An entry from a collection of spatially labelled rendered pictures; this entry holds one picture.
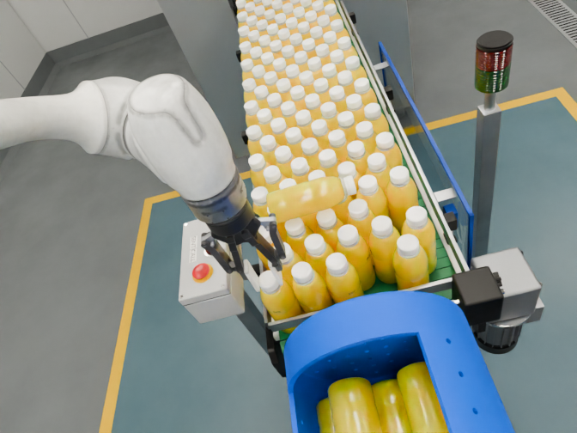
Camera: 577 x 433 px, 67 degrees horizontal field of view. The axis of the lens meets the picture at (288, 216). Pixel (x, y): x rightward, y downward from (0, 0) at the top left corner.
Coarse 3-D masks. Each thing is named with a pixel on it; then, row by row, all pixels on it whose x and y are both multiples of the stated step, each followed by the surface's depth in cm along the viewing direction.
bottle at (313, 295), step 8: (312, 280) 83; (320, 280) 85; (296, 288) 84; (304, 288) 83; (312, 288) 84; (320, 288) 85; (296, 296) 86; (304, 296) 84; (312, 296) 84; (320, 296) 86; (328, 296) 89; (304, 304) 87; (312, 304) 86; (320, 304) 87; (328, 304) 89; (304, 312) 92
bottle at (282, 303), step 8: (280, 288) 85; (288, 288) 86; (264, 296) 85; (272, 296) 84; (280, 296) 85; (288, 296) 86; (264, 304) 87; (272, 304) 85; (280, 304) 85; (288, 304) 87; (296, 304) 90; (272, 312) 88; (280, 312) 87; (288, 312) 88; (296, 312) 90; (288, 328) 92
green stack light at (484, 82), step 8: (480, 72) 84; (488, 72) 83; (496, 72) 83; (504, 72) 83; (480, 80) 86; (488, 80) 84; (496, 80) 84; (504, 80) 84; (480, 88) 87; (488, 88) 86; (496, 88) 85; (504, 88) 86
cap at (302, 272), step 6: (300, 264) 84; (306, 264) 83; (294, 270) 83; (300, 270) 83; (306, 270) 82; (312, 270) 83; (294, 276) 82; (300, 276) 82; (306, 276) 82; (312, 276) 83; (300, 282) 83; (306, 282) 83
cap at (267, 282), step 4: (264, 272) 85; (268, 272) 84; (260, 276) 84; (264, 276) 84; (268, 276) 84; (272, 276) 84; (260, 280) 84; (264, 280) 84; (268, 280) 83; (272, 280) 83; (260, 284) 83; (264, 284) 83; (268, 284) 83; (272, 284) 83; (276, 284) 83; (264, 288) 83; (268, 288) 83; (272, 288) 83
